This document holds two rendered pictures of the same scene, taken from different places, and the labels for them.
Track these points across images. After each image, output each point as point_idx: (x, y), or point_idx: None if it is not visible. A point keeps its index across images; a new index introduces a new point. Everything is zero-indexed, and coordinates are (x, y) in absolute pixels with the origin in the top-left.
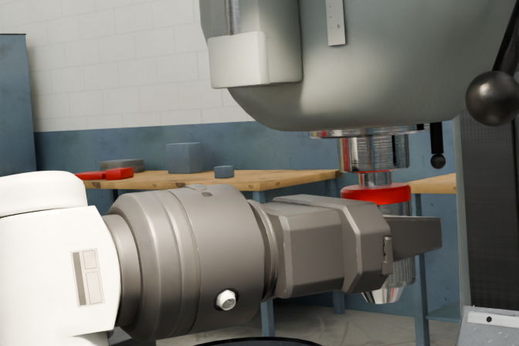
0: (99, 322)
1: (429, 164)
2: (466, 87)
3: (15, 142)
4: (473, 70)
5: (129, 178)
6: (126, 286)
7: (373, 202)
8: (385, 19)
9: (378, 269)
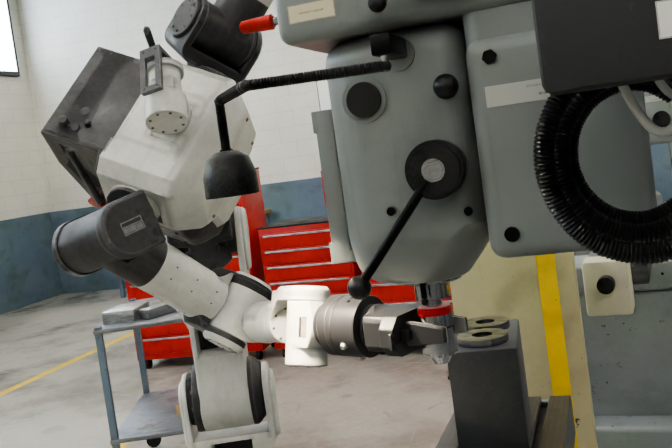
0: (303, 344)
1: None
2: (420, 269)
3: None
4: (416, 262)
5: None
6: (314, 332)
7: (396, 316)
8: (353, 243)
9: (387, 347)
